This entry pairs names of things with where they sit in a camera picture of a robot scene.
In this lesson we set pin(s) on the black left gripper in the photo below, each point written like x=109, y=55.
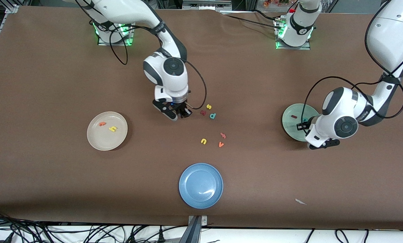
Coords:
x=306, y=126

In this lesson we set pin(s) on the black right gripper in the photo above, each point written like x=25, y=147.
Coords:
x=183, y=109

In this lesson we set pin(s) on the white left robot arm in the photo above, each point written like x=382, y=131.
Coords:
x=343, y=111

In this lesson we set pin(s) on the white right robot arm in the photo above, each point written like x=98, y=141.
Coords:
x=169, y=81

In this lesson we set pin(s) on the green plate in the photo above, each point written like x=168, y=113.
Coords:
x=290, y=126

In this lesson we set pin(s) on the blue plate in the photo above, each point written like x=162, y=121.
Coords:
x=200, y=185

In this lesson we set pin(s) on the white paper scrap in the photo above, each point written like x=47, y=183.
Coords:
x=299, y=201

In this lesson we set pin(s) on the beige brown plate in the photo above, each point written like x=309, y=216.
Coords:
x=107, y=140

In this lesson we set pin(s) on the grey metal box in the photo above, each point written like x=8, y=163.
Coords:
x=204, y=5

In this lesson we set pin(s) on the black power plug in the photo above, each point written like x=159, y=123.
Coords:
x=133, y=238
x=161, y=236

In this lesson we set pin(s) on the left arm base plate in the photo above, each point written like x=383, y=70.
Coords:
x=281, y=47

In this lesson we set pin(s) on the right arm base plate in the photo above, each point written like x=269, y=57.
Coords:
x=101, y=43

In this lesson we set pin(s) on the metal camera stand bracket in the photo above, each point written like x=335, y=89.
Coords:
x=197, y=229

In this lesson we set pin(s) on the aluminium frame rail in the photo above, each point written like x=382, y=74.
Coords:
x=11, y=9

